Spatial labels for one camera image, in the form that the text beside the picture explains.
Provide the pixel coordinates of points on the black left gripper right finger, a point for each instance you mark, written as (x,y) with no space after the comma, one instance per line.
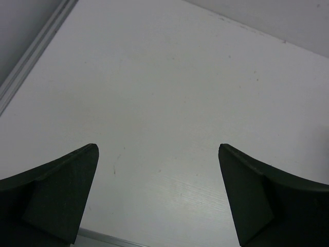
(271,207)

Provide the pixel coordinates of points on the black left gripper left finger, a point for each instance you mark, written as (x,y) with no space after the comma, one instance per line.
(44,206)

